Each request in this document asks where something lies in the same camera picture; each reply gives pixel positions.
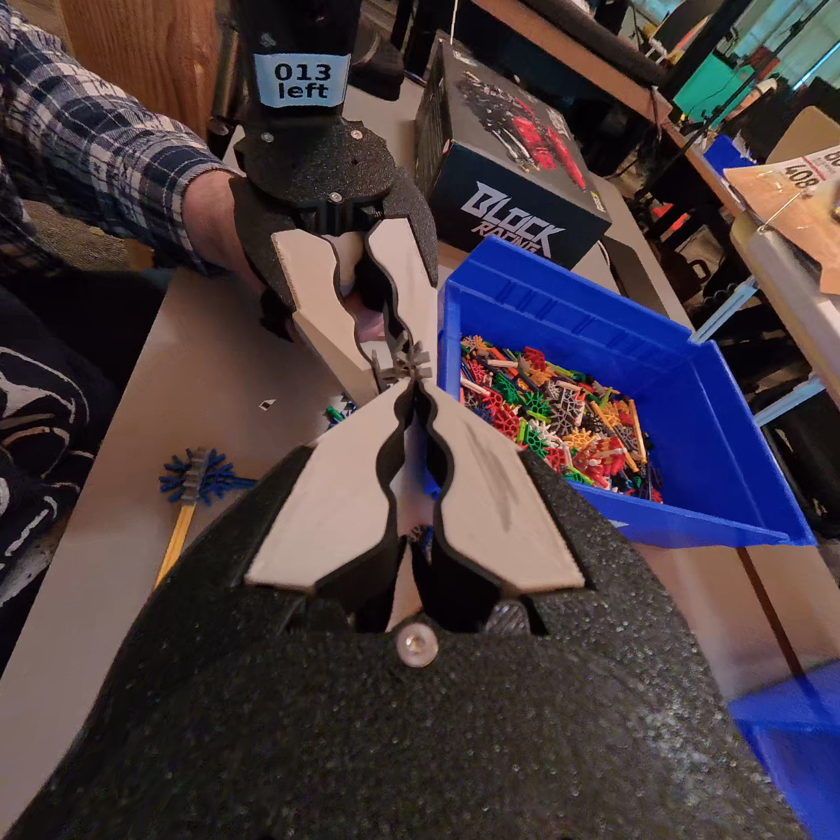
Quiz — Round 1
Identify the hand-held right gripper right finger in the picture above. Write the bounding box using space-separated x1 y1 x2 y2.
419 382 586 596

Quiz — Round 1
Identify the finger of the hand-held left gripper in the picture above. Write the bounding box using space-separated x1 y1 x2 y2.
271 230 387 404
364 218 439 370

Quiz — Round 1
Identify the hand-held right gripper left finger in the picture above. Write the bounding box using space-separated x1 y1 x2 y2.
243 379 417 596

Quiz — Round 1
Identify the grey snowflake connector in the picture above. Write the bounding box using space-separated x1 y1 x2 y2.
371 330 435 389

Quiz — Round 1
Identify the blue parts bin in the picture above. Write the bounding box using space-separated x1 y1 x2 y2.
425 236 818 549

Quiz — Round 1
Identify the person's left forearm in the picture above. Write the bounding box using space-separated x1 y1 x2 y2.
0 0 247 277

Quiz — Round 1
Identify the person's left hand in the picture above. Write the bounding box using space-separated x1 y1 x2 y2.
184 176 265 291

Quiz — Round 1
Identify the dark toy car set box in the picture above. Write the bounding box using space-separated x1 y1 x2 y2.
413 39 613 271

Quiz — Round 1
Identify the pile of colourful construction pieces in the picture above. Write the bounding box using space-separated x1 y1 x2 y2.
459 335 664 506

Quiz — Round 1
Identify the long yellow rod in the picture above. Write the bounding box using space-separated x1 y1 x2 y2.
153 502 198 589

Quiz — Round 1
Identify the wooden cabinet panel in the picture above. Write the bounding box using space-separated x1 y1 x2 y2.
59 0 221 142

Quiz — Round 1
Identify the black flat pad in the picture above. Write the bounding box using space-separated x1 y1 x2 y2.
591 236 651 316

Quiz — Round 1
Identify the empty blue bin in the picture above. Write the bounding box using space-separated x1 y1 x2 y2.
702 133 757 177
728 661 840 840

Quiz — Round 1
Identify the teal container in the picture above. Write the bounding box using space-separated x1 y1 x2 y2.
672 51 752 127

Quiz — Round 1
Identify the white document stand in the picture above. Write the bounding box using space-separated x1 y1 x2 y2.
692 212 840 427

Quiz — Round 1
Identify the printed plastic parts bag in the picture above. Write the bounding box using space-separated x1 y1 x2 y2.
722 141 840 296

